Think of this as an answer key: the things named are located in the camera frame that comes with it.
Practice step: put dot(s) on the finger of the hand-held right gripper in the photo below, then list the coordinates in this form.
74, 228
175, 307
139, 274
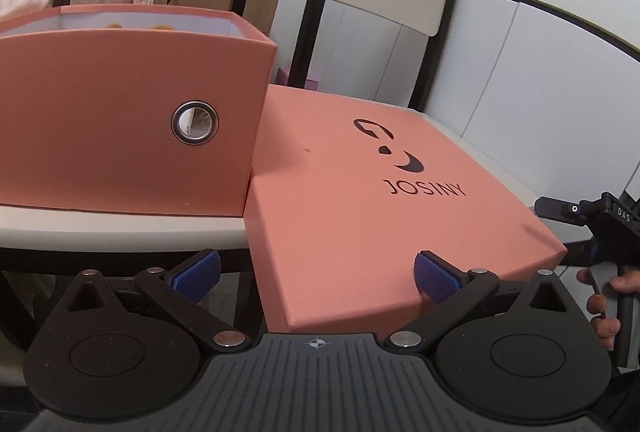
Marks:
582, 252
560, 208

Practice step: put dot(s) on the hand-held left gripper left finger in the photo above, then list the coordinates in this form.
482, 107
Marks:
197, 274

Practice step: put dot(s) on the orange cardboard box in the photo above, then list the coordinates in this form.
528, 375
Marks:
100, 127

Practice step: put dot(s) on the person's right hand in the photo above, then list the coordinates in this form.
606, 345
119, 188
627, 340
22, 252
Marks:
605, 312

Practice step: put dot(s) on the orange box lid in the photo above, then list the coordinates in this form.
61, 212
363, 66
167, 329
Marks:
350, 212

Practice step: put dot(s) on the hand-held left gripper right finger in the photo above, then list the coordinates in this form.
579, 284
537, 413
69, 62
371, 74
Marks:
437, 277

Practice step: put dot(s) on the pink box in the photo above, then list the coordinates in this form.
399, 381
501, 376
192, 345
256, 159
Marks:
312, 82

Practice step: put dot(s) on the brown bear plush toy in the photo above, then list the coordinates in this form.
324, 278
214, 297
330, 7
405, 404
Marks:
162, 28

